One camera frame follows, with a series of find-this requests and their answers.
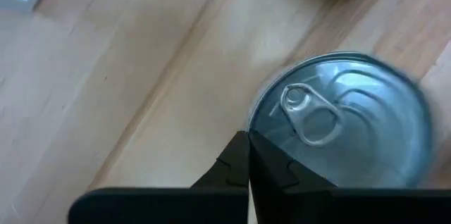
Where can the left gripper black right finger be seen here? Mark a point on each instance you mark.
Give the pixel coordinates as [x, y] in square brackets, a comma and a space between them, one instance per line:
[271, 167]

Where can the blue labelled tuna can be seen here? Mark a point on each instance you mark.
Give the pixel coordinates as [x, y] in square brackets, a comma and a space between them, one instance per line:
[370, 118]

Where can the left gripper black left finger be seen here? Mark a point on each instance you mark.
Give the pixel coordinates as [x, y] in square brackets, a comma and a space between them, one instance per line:
[234, 171]

